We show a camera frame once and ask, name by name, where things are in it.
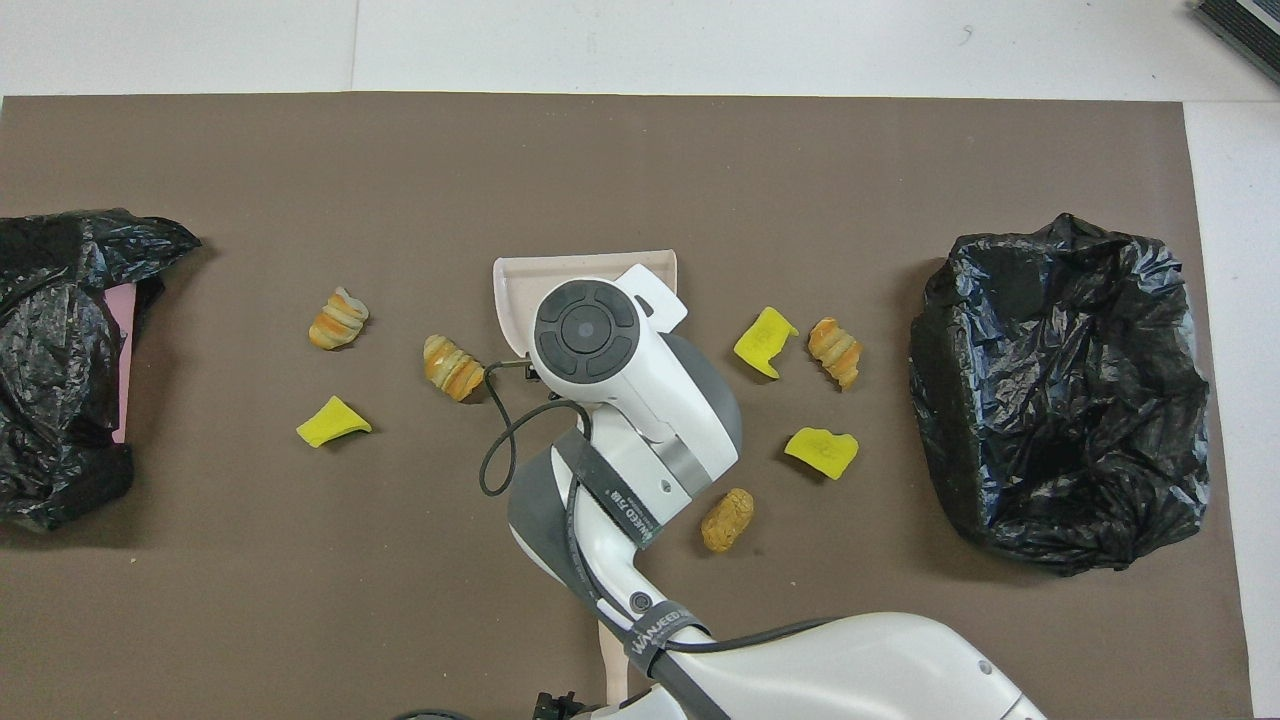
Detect black trash bag bin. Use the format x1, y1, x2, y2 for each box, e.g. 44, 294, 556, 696
0, 208, 203, 532
908, 211, 1213, 578

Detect brown table mat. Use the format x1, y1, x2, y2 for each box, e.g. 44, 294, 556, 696
0, 93, 1256, 720

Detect dark ribbed box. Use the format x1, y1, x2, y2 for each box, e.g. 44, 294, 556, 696
1193, 0, 1280, 87

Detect beige brush black bristles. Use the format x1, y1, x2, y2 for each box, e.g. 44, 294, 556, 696
598, 618, 633, 706

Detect yellow green sponge piece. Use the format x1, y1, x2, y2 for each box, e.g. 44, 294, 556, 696
783, 427, 861, 482
295, 395, 373, 449
733, 306, 800, 380

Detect brown toy bread roll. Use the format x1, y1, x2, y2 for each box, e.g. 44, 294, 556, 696
700, 487, 757, 554

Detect striped toy croissant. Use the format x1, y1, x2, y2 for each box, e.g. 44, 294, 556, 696
422, 333, 494, 404
308, 287, 371, 352
807, 317, 863, 391

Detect pink plastic bin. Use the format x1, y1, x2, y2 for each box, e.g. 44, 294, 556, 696
105, 283, 137, 444

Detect beige plastic dustpan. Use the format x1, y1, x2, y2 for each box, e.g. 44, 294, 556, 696
492, 249, 681, 353

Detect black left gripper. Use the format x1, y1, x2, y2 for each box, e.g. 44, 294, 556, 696
535, 690, 601, 720

